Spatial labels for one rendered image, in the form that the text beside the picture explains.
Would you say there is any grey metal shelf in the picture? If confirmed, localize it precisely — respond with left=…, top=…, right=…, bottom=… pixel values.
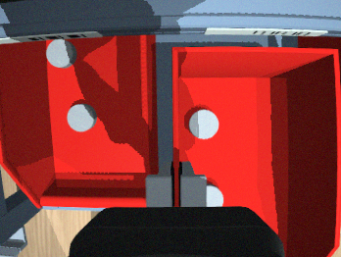
left=0, top=0, right=341, bottom=257

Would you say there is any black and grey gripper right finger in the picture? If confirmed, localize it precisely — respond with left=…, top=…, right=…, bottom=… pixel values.
left=178, top=161, right=207, bottom=207

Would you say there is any grey steel disc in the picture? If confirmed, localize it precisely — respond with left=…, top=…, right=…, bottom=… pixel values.
left=207, top=183, right=223, bottom=207
left=67, top=104, right=97, bottom=132
left=189, top=110, right=219, bottom=139
left=46, top=39, right=77, bottom=69

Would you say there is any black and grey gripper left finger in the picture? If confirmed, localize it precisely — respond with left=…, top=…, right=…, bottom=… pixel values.
left=146, top=162, right=174, bottom=207

